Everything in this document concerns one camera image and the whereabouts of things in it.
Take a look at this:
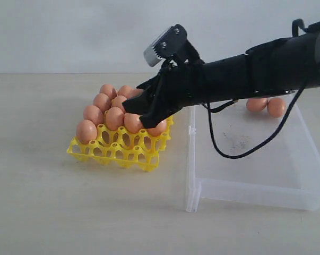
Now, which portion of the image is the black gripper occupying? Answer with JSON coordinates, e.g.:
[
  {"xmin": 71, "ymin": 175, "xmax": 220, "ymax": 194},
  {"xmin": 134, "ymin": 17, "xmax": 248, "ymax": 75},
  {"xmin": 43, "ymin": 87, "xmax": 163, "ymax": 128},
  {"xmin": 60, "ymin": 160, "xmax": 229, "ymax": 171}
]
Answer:
[{"xmin": 123, "ymin": 60, "xmax": 210, "ymax": 129}]

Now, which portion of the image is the brown egg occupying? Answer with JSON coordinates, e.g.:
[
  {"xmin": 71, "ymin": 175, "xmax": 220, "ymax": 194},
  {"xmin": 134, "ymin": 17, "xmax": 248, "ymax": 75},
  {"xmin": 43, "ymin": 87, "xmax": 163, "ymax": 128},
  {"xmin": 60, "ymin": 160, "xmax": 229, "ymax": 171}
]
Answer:
[
  {"xmin": 111, "ymin": 95, "xmax": 127, "ymax": 110},
  {"xmin": 147, "ymin": 120, "xmax": 167, "ymax": 137},
  {"xmin": 117, "ymin": 85, "xmax": 133, "ymax": 98},
  {"xmin": 246, "ymin": 98, "xmax": 268, "ymax": 113},
  {"xmin": 83, "ymin": 105, "xmax": 104, "ymax": 125},
  {"xmin": 93, "ymin": 93, "xmax": 111, "ymax": 113},
  {"xmin": 267, "ymin": 98, "xmax": 286, "ymax": 118},
  {"xmin": 131, "ymin": 89, "xmax": 143, "ymax": 97},
  {"xmin": 106, "ymin": 106, "xmax": 124, "ymax": 130},
  {"xmin": 76, "ymin": 120, "xmax": 97, "ymax": 144},
  {"xmin": 100, "ymin": 84, "xmax": 117, "ymax": 100},
  {"xmin": 124, "ymin": 113, "xmax": 143, "ymax": 133}
]

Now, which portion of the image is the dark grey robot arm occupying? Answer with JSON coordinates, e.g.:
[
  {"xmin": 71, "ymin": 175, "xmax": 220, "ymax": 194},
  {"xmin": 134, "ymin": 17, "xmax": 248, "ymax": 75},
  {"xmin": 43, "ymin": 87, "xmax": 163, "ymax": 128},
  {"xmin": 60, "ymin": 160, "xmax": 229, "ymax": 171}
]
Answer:
[{"xmin": 123, "ymin": 19, "xmax": 320, "ymax": 128}]

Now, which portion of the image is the yellow plastic egg tray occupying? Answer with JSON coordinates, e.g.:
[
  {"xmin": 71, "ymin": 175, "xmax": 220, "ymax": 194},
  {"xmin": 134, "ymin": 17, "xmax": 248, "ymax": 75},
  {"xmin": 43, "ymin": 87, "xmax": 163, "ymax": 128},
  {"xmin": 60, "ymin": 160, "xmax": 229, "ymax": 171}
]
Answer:
[{"xmin": 67, "ymin": 117, "xmax": 174, "ymax": 172}]

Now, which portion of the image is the clear plastic bin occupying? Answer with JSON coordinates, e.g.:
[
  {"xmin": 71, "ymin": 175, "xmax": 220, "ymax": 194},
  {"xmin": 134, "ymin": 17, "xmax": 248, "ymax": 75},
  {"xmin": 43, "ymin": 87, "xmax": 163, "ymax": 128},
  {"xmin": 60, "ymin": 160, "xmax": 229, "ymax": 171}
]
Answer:
[{"xmin": 185, "ymin": 100, "xmax": 320, "ymax": 212}]

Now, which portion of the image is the black cable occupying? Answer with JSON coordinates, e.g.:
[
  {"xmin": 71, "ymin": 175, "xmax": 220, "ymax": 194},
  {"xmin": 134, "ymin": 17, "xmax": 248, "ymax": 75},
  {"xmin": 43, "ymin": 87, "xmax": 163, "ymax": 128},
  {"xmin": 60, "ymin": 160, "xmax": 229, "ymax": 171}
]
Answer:
[{"xmin": 202, "ymin": 18, "xmax": 320, "ymax": 159}]

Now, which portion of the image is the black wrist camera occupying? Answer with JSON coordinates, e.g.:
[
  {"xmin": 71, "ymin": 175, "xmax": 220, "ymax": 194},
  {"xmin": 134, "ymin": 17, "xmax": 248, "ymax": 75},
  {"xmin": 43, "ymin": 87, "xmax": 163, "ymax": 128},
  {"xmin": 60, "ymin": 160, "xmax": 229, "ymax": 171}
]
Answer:
[{"xmin": 143, "ymin": 24, "xmax": 202, "ymax": 67}]

